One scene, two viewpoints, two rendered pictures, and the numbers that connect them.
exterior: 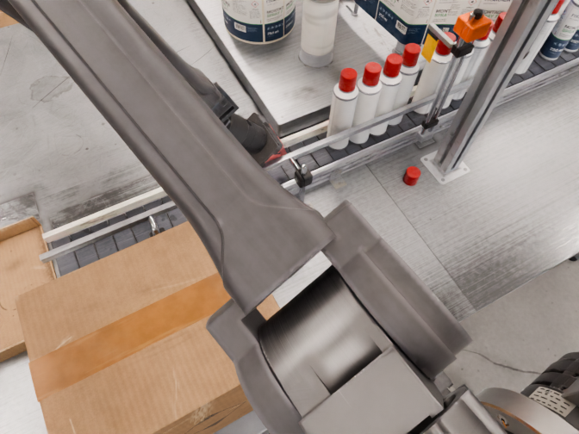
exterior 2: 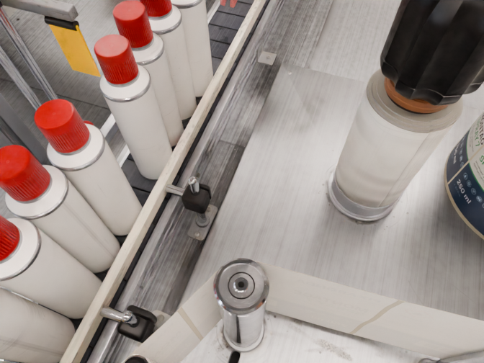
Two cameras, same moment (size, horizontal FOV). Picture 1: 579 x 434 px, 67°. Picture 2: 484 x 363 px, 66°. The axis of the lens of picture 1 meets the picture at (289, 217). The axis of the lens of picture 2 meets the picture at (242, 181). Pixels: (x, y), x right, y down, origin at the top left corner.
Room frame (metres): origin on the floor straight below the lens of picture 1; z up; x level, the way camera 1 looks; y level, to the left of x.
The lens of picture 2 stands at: (1.04, -0.33, 1.32)
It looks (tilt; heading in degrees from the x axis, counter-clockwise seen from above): 60 degrees down; 141
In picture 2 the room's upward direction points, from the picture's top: 1 degrees counter-clockwise
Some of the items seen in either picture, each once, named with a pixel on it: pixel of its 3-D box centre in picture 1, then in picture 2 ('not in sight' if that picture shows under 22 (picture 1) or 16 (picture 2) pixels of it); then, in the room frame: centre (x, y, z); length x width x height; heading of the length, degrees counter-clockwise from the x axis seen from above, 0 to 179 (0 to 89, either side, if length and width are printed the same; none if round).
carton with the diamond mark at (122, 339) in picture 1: (176, 348); not in sight; (0.16, 0.17, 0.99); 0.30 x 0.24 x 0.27; 121
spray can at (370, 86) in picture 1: (364, 105); (168, 56); (0.68, -0.15, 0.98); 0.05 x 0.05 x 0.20
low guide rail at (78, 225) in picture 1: (288, 141); (242, 34); (0.64, 0.01, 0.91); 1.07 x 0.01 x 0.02; 120
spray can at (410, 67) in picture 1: (401, 86); (139, 117); (0.74, -0.24, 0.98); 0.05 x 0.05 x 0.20
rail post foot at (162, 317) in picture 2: not in sight; (152, 334); (0.91, -0.37, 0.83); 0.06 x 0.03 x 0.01; 118
